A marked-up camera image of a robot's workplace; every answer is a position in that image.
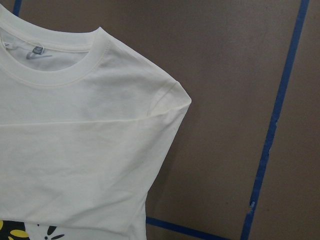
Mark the cream long-sleeve cat shirt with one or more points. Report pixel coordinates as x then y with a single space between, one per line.
85 125

